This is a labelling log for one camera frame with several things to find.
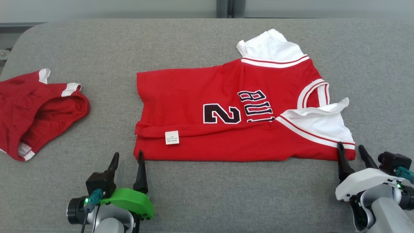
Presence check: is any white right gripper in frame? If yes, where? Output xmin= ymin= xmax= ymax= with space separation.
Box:
xmin=335 ymin=142 xmax=405 ymax=202

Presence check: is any red white basketball jersey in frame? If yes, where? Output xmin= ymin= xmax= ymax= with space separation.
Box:
xmin=134 ymin=28 xmax=356 ymax=162

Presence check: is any red shorts white trim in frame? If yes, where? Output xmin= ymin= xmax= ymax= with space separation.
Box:
xmin=0 ymin=68 xmax=90 ymax=161

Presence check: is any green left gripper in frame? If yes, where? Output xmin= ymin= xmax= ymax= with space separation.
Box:
xmin=99 ymin=150 xmax=155 ymax=220

